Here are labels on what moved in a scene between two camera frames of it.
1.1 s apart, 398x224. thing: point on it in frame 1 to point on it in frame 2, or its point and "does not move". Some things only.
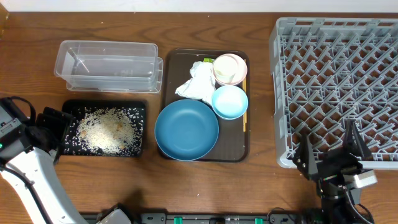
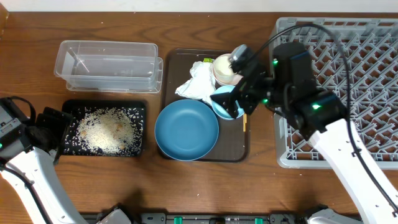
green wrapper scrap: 208,60 does not move
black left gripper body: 51,129 does not move
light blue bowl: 229,102 does not move
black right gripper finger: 305,158 to 227,101
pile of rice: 115,131 does not move
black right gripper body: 333,163 to 249,91
